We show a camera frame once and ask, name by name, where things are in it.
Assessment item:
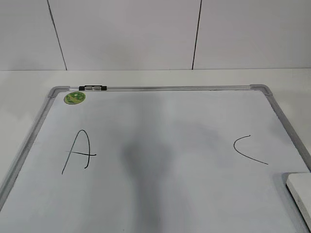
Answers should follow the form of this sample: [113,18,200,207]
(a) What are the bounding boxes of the white whiteboard eraser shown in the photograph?
[286,173,311,230]

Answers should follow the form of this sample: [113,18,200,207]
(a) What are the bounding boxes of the round green magnet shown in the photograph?
[64,91,86,105]

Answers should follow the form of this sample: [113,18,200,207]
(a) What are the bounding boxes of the white magnetic whiteboard, grey frame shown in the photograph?
[0,87,310,233]

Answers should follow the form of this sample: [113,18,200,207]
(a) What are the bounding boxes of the black hanging clip on frame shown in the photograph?
[79,85,107,91]

